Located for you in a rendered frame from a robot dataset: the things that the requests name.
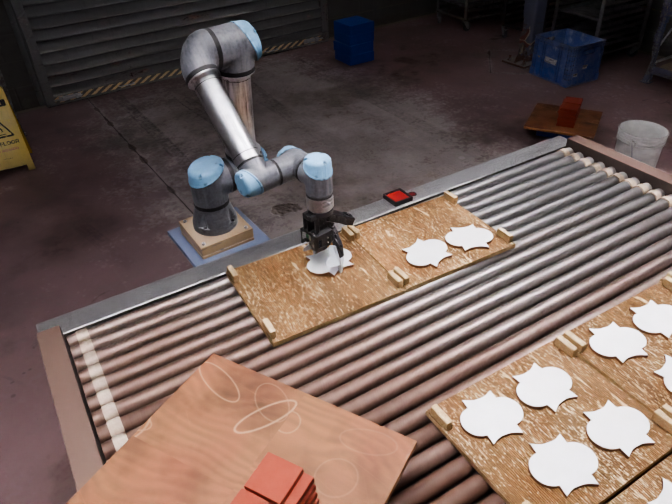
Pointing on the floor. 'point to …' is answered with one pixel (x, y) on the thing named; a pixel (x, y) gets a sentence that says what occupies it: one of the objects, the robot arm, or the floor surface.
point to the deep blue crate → (567, 57)
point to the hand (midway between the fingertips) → (329, 261)
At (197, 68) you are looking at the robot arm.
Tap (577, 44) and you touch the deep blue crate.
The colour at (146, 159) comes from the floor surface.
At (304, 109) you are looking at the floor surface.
